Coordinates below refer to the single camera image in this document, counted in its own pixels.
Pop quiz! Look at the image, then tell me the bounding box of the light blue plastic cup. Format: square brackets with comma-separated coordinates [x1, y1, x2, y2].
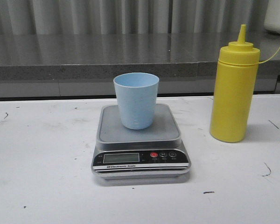
[113, 72, 159, 130]

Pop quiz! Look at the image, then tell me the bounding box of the yellow squeeze bottle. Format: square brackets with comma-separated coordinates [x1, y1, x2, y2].
[210, 24, 262, 143]

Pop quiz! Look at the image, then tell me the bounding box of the silver electronic kitchen scale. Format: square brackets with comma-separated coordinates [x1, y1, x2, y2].
[91, 104, 191, 181]

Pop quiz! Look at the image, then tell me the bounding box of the grey stone counter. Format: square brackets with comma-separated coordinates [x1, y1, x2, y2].
[0, 32, 280, 98]

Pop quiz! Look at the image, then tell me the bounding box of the grey pleated curtain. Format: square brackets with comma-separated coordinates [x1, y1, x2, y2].
[0, 0, 268, 35]

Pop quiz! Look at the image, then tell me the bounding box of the white kitchen appliance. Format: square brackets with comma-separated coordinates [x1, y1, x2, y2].
[264, 0, 280, 34]

